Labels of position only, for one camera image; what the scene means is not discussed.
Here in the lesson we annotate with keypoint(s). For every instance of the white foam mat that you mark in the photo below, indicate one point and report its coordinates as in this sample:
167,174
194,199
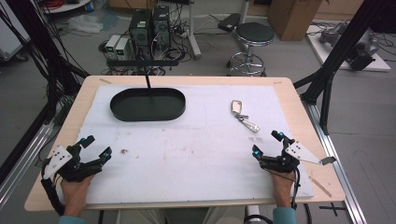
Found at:
186,161

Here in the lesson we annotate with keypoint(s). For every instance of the black flat device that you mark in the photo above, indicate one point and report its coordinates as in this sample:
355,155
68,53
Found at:
229,22

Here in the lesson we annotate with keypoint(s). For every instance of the brown cardboard box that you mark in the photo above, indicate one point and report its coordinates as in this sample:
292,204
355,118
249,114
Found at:
292,18

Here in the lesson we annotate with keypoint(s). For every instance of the black metal frame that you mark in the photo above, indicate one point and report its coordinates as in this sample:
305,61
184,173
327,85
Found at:
336,59
37,56

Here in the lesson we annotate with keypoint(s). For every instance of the white board with grey machine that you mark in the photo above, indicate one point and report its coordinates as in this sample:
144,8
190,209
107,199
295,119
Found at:
351,43

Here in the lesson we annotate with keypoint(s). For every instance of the thin wooden stick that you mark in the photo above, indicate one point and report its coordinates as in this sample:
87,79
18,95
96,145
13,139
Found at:
320,186

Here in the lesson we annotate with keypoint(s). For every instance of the black computer tower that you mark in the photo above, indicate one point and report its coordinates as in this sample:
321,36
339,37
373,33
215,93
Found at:
141,29
162,26

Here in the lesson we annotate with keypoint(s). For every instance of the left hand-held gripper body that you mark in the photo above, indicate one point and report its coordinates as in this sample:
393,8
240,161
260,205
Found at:
69,168

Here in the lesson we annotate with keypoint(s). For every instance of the person's left hand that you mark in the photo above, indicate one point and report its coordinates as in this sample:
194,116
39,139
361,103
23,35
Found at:
74,193

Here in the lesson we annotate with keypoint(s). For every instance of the clear plastic bag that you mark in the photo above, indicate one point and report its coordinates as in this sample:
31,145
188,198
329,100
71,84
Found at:
84,23

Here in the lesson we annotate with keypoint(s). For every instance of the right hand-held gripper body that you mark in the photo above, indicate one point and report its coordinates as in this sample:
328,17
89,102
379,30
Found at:
285,161

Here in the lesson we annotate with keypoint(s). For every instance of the black oval tray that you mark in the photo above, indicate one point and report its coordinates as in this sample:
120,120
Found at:
148,105

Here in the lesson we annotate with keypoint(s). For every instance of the person's right hand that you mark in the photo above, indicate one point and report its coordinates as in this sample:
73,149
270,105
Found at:
283,186

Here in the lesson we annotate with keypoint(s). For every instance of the small dark crumb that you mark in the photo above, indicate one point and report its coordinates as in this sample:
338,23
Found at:
124,151

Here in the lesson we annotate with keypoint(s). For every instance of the black round stool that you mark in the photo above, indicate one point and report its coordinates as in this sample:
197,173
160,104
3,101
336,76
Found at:
251,46

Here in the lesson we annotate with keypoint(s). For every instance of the aluminium rail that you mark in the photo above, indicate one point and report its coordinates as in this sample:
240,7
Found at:
337,165
21,155

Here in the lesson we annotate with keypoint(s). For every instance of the silver key fob with keys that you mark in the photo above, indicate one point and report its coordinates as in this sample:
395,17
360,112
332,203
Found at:
243,116

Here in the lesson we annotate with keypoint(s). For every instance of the white round table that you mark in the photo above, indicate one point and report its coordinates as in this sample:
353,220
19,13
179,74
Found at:
67,5

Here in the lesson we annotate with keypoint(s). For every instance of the white power supply unit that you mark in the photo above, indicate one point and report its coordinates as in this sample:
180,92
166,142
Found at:
112,46
122,48

